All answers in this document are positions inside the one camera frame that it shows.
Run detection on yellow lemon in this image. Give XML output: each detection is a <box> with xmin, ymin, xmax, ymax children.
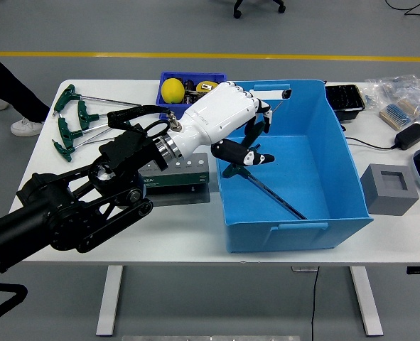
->
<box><xmin>161</xmin><ymin>77</ymin><xmax>186</xmax><ymax>104</ymax></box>

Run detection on black power adapter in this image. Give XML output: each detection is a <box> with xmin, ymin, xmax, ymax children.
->
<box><xmin>394</xmin><ymin>123</ymin><xmax>420</xmax><ymax>151</ymax></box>

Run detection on white table leg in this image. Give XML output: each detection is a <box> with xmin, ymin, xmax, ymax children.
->
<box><xmin>95</xmin><ymin>265</ymin><xmax>124</xmax><ymax>337</ymax></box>
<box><xmin>350</xmin><ymin>265</ymin><xmax>384</xmax><ymax>337</ymax></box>

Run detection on thin black adapter cable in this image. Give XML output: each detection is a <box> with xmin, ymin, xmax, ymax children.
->
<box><xmin>346</xmin><ymin>136</ymin><xmax>397</xmax><ymax>150</ymax></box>

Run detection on black office chair base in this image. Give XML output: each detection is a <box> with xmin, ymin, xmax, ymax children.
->
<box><xmin>232</xmin><ymin>0</ymin><xmax>286</xmax><ymax>19</ymax></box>

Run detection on large light blue plastic box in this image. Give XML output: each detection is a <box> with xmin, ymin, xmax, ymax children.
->
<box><xmin>215</xmin><ymin>80</ymin><xmax>374</xmax><ymax>254</ymax></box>

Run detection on person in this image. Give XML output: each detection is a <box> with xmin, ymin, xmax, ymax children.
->
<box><xmin>0</xmin><ymin>37</ymin><xmax>50</xmax><ymax>138</ymax></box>

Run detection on black plastic parts case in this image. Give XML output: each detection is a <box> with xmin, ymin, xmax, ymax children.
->
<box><xmin>325</xmin><ymin>84</ymin><xmax>366</xmax><ymax>124</ymax></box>

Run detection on dark metal hardware pieces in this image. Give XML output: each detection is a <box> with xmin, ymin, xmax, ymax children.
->
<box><xmin>183</xmin><ymin>80</ymin><xmax>203</xmax><ymax>106</ymax></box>

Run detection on grey cube block with recess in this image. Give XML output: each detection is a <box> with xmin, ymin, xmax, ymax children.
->
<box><xmin>360</xmin><ymin>163</ymin><xmax>419</xmax><ymax>217</ymax></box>

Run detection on grey metal base plate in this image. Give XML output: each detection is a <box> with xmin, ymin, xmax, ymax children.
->
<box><xmin>147</xmin><ymin>183</ymin><xmax>211</xmax><ymax>205</ymax></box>

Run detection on black cable on floor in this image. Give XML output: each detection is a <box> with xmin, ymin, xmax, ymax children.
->
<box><xmin>385</xmin><ymin>0</ymin><xmax>420</xmax><ymax>22</ymax></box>

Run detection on tan blue resistor strip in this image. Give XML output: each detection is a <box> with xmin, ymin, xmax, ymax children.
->
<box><xmin>379</xmin><ymin>99</ymin><xmax>420</xmax><ymax>131</ymax></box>

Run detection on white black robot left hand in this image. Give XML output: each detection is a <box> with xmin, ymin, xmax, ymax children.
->
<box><xmin>173</xmin><ymin>80</ymin><xmax>276</xmax><ymax>167</ymax></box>

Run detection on clear bag with blue parts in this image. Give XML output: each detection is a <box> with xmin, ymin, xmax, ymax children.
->
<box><xmin>365</xmin><ymin>74</ymin><xmax>420</xmax><ymax>107</ymax></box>

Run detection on green silver hex key stand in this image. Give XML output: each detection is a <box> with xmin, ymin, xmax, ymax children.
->
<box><xmin>138</xmin><ymin>152</ymin><xmax>210</xmax><ymax>188</ymax></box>

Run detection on small dark blue parts bin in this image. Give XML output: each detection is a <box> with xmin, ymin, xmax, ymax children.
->
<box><xmin>155</xmin><ymin>71</ymin><xmax>228</xmax><ymax>107</ymax></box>

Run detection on black cable under table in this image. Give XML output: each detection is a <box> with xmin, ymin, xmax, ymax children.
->
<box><xmin>311</xmin><ymin>266</ymin><xmax>320</xmax><ymax>341</ymax></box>

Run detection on yellow black tape measure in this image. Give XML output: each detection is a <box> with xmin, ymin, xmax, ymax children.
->
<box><xmin>197</xmin><ymin>80</ymin><xmax>220</xmax><ymax>94</ymax></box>

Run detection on large green T-handle hex key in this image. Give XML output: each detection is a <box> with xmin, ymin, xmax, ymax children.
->
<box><xmin>222</xmin><ymin>165</ymin><xmax>308</xmax><ymax>220</ymax></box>

